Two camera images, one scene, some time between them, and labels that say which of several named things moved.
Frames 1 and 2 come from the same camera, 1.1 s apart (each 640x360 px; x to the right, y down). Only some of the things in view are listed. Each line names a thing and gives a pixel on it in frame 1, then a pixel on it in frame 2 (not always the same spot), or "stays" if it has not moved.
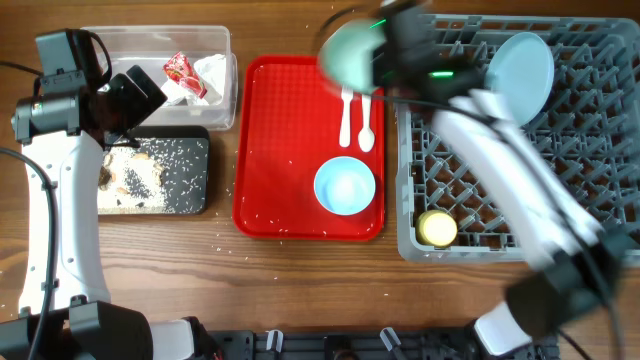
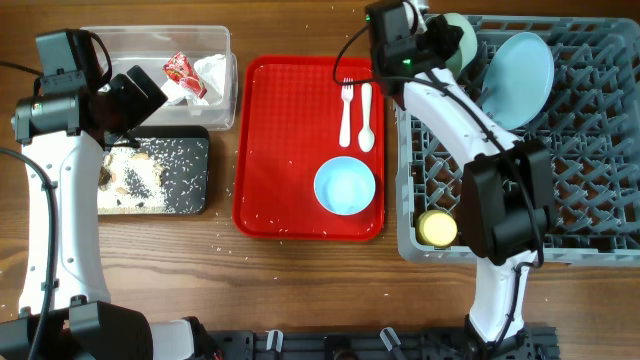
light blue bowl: [344, 185] stays
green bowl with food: [345, 54] to [466, 49]
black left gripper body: [130, 104] stays
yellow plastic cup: [436, 228] stays
